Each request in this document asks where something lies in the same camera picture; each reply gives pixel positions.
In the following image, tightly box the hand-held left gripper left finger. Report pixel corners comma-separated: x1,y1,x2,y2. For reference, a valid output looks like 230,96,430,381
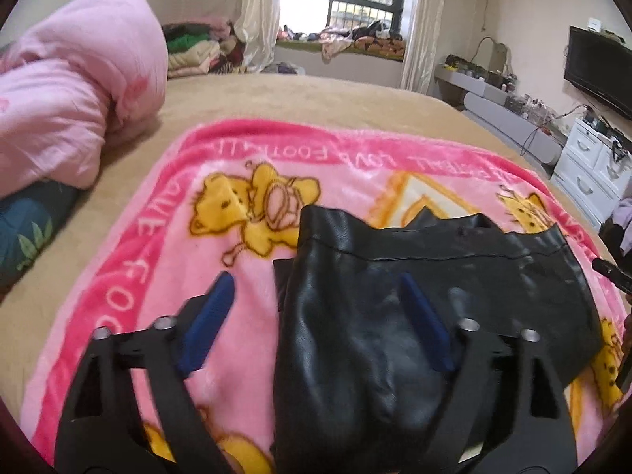
53,271,237,474

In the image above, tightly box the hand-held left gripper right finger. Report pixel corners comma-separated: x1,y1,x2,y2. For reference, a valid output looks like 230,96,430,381
398,271,578,474

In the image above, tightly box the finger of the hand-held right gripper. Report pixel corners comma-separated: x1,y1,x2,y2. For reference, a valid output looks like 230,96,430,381
592,257,632,293

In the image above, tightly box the black leather jacket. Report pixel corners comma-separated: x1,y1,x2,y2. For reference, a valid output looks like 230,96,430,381
271,205,604,474

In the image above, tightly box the dark clothes heap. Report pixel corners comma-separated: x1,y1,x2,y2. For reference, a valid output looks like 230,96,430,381
599,217,632,263

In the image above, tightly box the pile of folded clothes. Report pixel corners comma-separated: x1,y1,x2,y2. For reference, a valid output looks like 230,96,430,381
162,17,248,79

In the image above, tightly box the clothes heap on windowsill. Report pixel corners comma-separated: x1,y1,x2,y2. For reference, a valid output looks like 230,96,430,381
276,20,406,62

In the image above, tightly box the light purple garment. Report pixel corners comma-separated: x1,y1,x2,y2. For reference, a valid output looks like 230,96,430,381
612,196,632,252

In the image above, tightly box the pink bear printed blanket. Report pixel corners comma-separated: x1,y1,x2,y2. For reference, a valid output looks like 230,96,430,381
32,118,630,474

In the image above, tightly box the white drawer cabinet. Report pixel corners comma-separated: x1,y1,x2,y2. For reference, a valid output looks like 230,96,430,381
550,118,632,225

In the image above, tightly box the clutter of small desk items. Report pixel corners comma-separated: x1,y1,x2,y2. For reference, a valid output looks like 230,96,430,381
504,91,559,129

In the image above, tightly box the grey rounded desk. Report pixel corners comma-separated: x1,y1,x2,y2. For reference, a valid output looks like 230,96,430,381
434,64,566,164

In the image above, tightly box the black flat television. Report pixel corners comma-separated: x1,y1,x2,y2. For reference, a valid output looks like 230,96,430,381
564,26,632,120

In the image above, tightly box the dark blue leaf-print pillow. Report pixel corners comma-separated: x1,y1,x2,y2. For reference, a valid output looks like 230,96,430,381
0,178,82,287

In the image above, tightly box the arched mirror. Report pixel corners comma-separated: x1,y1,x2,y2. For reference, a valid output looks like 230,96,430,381
474,36,509,77

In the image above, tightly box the pink quilt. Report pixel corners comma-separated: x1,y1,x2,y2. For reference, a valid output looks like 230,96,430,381
0,0,169,203

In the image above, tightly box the cream curtain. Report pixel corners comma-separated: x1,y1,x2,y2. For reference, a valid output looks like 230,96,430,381
400,0,452,94
236,0,282,72

